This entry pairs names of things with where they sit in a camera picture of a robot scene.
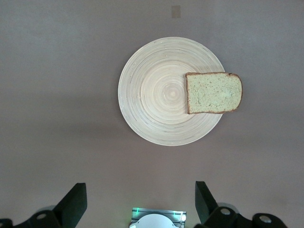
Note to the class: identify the brown bread slice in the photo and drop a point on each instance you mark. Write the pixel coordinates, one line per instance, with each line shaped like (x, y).
(213, 92)

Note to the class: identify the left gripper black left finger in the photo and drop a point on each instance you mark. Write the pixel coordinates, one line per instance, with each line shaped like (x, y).
(71, 204)

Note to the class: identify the small brown tape mark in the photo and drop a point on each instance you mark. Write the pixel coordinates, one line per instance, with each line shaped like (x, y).
(176, 11)

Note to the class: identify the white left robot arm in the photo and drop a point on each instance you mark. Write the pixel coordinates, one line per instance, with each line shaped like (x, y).
(154, 222)

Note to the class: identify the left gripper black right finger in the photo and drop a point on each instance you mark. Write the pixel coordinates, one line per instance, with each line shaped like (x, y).
(206, 209)

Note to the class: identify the round wooden plate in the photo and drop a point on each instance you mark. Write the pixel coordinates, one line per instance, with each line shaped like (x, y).
(154, 95)

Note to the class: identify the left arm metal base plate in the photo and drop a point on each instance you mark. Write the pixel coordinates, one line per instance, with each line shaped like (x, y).
(181, 216)

